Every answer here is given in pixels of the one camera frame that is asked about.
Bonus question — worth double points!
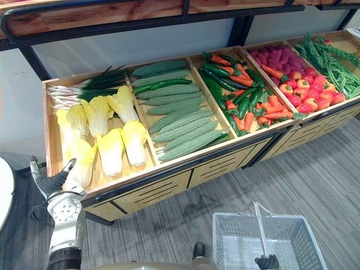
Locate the green long bean bunch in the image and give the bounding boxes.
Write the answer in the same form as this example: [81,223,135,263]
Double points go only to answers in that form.
[294,33,360,100]

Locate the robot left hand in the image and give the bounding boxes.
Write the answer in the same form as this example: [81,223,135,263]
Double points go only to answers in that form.
[29,156,78,199]

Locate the green onion bunch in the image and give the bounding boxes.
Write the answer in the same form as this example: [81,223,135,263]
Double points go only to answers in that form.
[46,65,131,111]

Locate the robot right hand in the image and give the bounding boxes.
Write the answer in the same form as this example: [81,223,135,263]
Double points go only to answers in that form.
[254,254,280,270]

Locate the pale green bitter gourd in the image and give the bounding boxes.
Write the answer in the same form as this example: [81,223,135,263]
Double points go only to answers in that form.
[136,83,201,100]
[147,97,208,116]
[157,129,225,162]
[143,92,204,107]
[163,120,219,153]
[131,69,192,88]
[148,109,215,135]
[151,116,217,143]

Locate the bumpy dark green cucumber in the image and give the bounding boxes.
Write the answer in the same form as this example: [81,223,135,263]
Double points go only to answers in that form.
[131,59,188,78]

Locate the yellow napa cabbage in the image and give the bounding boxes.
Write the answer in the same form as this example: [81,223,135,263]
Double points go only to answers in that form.
[106,85,141,125]
[96,128,125,177]
[63,137,98,192]
[66,104,89,141]
[80,95,115,138]
[120,120,149,168]

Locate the smooth dark green cucumber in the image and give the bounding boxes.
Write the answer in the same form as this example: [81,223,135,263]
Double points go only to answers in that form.
[132,78,193,95]

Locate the grey plastic shopping basket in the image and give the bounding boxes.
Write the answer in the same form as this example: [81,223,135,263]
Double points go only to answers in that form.
[212,201,329,270]

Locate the white round table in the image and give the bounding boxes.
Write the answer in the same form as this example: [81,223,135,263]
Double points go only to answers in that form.
[0,156,15,230]

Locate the long bumpy green gourd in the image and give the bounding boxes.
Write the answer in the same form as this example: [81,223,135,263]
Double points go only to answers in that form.
[314,35,360,69]

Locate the robot dark foot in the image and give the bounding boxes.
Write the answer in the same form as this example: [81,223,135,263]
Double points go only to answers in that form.
[192,242,206,261]

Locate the long wooden produce display stand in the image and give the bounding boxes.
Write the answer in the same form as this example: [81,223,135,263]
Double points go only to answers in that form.
[42,45,295,226]

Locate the short wooden produce display stand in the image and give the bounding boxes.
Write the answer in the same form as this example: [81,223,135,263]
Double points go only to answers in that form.
[241,29,360,170]

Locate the wooden shelf with black frame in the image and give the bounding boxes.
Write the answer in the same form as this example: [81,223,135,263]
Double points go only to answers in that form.
[0,0,360,82]

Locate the dark green pepper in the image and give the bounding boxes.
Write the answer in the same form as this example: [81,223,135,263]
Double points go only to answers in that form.
[216,78,240,92]
[200,70,226,111]
[249,88,263,112]
[238,97,251,120]
[233,87,258,106]
[246,69,266,88]
[224,111,242,137]
[202,65,231,79]

